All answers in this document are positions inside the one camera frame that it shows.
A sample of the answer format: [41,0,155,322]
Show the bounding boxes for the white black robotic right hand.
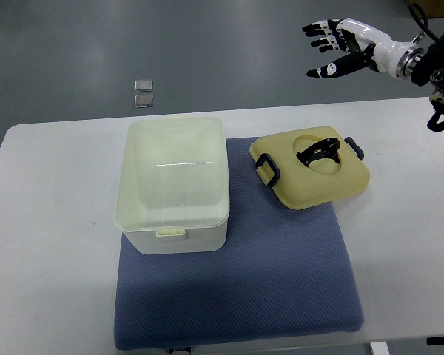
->
[302,18,424,79]

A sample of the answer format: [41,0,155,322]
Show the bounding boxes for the yellow storage box lid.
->
[249,126,370,210]

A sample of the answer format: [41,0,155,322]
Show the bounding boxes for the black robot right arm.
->
[408,2,444,132]

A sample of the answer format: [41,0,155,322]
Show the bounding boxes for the brown cardboard box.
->
[404,0,444,18]

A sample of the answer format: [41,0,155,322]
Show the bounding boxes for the white storage box base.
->
[114,117,230,254]

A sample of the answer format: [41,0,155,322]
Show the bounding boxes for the blue textured cushion mat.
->
[114,138,364,351]

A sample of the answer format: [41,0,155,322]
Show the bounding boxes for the upper metal floor plate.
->
[134,79,153,92]

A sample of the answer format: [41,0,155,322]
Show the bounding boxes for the metal floor plate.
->
[134,79,153,92]
[133,94,154,108]

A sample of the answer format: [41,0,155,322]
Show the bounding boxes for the lower metal floor plate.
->
[133,94,154,108]

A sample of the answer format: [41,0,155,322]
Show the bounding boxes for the white table leg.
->
[369,342,390,355]

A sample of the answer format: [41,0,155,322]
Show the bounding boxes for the black table control panel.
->
[426,336,444,346]

